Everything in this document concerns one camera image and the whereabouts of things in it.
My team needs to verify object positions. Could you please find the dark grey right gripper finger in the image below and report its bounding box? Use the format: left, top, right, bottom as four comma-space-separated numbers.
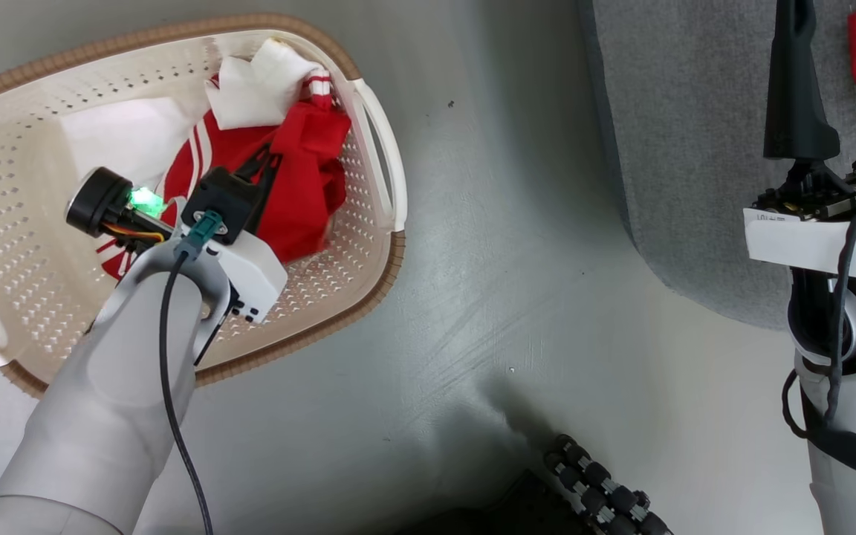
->
763, 0, 842, 161

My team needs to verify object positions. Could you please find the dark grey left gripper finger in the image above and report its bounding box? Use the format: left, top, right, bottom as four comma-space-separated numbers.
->
250, 155, 283, 233
237, 146, 272, 186

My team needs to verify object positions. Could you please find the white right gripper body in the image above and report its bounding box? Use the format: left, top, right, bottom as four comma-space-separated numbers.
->
742, 128, 856, 282

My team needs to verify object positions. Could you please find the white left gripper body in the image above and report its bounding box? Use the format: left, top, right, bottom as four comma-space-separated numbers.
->
64, 167, 289, 325

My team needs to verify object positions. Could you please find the red garment with white stripes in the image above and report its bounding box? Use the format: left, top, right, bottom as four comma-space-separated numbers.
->
97, 74, 353, 282

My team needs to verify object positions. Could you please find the cream perforated laundry basket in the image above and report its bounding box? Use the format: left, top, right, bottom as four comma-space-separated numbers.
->
0, 13, 408, 398

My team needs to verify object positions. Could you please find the white cloth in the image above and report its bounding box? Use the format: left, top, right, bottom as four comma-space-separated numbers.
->
60, 97, 195, 190
205, 37, 328, 131

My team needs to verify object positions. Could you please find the grey fabric sofa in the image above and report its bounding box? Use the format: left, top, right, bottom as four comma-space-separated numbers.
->
578, 0, 856, 331

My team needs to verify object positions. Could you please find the black roller wheel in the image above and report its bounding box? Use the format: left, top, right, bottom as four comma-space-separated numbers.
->
543, 434, 674, 535

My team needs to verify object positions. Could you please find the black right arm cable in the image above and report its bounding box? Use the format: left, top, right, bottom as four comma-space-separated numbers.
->
781, 175, 856, 470

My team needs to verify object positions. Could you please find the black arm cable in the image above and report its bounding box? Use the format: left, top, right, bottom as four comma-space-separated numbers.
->
781, 175, 856, 470
158, 249, 215, 535

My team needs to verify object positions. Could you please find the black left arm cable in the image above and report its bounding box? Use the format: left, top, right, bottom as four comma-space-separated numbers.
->
158, 249, 215, 535

